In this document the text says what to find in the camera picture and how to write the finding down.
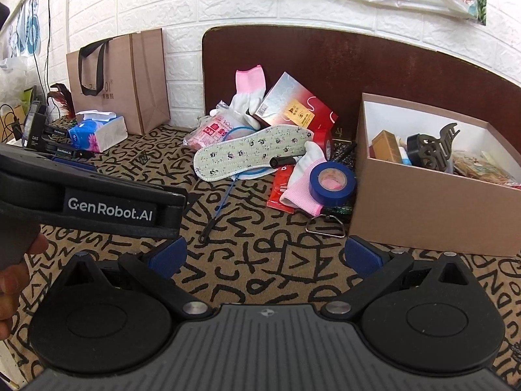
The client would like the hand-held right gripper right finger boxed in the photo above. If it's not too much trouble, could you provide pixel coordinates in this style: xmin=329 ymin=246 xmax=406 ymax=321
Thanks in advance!
xmin=321 ymin=235 xmax=475 ymax=320

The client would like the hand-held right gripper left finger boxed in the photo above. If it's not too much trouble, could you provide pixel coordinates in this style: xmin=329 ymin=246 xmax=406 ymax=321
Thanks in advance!
xmin=61 ymin=236 xmax=212 ymax=320

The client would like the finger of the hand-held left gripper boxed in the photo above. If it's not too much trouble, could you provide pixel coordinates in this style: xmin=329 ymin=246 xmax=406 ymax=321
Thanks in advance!
xmin=38 ymin=152 xmax=97 ymax=172

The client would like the person's left hand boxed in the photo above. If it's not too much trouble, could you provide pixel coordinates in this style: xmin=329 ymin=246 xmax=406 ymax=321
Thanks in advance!
xmin=0 ymin=231 xmax=50 ymax=340

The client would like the black flat case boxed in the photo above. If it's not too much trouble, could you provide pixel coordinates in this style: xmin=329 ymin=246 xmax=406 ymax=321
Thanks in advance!
xmin=42 ymin=124 xmax=84 ymax=160

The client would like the white tissue box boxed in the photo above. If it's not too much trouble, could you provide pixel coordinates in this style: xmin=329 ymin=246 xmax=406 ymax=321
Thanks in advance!
xmin=68 ymin=110 xmax=128 ymax=153

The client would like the small blue racket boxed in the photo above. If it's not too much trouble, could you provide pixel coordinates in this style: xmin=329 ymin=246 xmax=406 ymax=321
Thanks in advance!
xmin=199 ymin=124 xmax=278 ymax=244

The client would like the black upright box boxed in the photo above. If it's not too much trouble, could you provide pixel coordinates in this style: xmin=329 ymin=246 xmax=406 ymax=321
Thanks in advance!
xmin=23 ymin=100 xmax=50 ymax=149

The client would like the brown cardboard box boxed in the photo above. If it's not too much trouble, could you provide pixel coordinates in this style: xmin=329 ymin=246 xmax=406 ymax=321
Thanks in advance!
xmin=349 ymin=93 xmax=521 ymax=258

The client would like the dark red feather toy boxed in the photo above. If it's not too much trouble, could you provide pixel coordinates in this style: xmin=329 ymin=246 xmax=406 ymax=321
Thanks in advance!
xmin=47 ymin=83 xmax=77 ymax=122

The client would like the blue tape roll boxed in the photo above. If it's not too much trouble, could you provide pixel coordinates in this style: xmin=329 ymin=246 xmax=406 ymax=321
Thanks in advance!
xmin=309 ymin=162 xmax=358 ymax=208

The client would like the large cardboard box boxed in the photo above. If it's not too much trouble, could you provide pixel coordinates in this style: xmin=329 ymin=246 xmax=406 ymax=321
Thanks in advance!
xmin=66 ymin=28 xmax=172 ymax=136

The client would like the black glitter pouch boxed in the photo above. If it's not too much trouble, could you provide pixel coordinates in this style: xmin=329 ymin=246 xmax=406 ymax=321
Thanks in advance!
xmin=331 ymin=138 xmax=359 ymax=167

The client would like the red packet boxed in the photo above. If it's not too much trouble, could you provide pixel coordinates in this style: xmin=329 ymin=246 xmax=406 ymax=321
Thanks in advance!
xmin=266 ymin=165 xmax=298 ymax=212

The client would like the small white tube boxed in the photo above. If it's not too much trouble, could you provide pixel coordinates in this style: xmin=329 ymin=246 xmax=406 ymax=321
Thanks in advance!
xmin=397 ymin=138 xmax=413 ymax=166

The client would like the wooden block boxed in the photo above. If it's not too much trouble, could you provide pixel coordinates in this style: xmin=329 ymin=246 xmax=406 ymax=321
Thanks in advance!
xmin=370 ymin=130 xmax=403 ymax=164

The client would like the white plastic bag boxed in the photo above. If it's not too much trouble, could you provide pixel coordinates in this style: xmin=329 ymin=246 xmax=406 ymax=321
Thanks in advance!
xmin=0 ymin=56 xmax=30 ymax=107

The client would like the black pen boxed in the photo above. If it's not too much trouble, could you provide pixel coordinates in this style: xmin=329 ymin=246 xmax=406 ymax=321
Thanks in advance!
xmin=269 ymin=155 xmax=304 ymax=169

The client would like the red tape roll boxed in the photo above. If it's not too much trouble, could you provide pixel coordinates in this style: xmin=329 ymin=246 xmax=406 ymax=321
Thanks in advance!
xmin=311 ymin=127 xmax=335 ymax=151

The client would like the black carved ornament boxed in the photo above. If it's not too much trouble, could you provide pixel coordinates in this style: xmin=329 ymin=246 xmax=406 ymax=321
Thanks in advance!
xmin=407 ymin=123 xmax=460 ymax=172

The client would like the pink printed plastic packet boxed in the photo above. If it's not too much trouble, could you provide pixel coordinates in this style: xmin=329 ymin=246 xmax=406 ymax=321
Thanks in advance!
xmin=183 ymin=101 xmax=242 ymax=151

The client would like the floral shoe insole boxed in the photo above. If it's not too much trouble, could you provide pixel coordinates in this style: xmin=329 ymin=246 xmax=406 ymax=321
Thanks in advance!
xmin=192 ymin=125 xmax=314 ymax=182

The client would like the patterned snack packet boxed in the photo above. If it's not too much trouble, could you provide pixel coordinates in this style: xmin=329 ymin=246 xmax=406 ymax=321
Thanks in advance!
xmin=451 ymin=151 xmax=521 ymax=191

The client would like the red gift box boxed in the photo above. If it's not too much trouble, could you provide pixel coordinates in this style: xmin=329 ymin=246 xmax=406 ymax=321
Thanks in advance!
xmin=254 ymin=72 xmax=339 ymax=132

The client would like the white plush toy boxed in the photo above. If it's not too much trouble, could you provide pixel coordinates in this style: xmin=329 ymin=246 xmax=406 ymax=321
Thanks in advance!
xmin=228 ymin=65 xmax=267 ymax=129

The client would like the dark brown board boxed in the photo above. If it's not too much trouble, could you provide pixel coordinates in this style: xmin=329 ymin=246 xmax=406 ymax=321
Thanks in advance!
xmin=202 ymin=25 xmax=521 ymax=139

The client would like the metal triangular ring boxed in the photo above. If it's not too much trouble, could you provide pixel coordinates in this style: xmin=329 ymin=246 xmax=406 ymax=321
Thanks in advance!
xmin=305 ymin=215 xmax=348 ymax=238

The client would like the black wall cable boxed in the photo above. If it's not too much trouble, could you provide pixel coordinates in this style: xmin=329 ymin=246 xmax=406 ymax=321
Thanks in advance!
xmin=32 ymin=0 xmax=54 ymax=90

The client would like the blue wall sticker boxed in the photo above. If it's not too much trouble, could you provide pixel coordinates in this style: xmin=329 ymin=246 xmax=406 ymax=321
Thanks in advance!
xmin=0 ymin=0 xmax=46 ymax=58

